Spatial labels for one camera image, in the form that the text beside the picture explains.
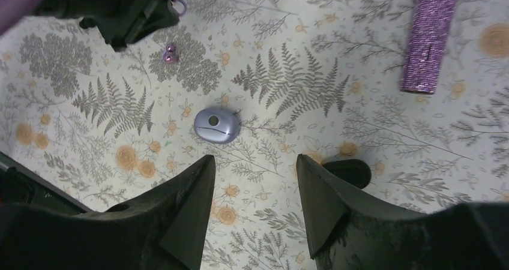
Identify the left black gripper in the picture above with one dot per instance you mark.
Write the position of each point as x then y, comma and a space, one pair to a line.
120, 22

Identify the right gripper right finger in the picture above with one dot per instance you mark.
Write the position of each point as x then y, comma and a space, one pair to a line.
348, 228

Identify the lavender earbud charging case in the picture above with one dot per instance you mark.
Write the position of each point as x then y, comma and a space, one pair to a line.
216, 125

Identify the floral patterned mat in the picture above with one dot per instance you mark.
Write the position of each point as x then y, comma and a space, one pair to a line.
314, 77

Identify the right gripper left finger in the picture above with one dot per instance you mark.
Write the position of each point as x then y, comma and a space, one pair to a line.
163, 228

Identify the black earbud case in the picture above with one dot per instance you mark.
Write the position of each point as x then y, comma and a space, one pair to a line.
354, 171

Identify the purple glitter microphone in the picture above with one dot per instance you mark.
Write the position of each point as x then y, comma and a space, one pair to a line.
427, 42

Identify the purple earbud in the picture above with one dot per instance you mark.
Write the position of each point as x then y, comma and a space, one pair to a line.
179, 7
169, 54

